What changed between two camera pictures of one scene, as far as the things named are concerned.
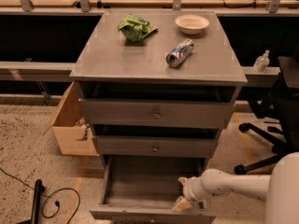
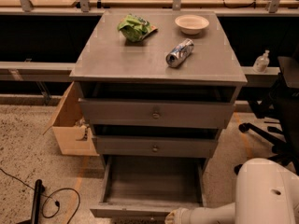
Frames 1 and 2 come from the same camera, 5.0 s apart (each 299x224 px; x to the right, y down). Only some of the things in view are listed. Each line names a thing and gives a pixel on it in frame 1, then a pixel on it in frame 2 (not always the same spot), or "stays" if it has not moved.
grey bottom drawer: (143, 189) stays
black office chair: (278, 105) stays
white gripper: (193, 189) -> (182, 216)
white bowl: (192, 24) stays
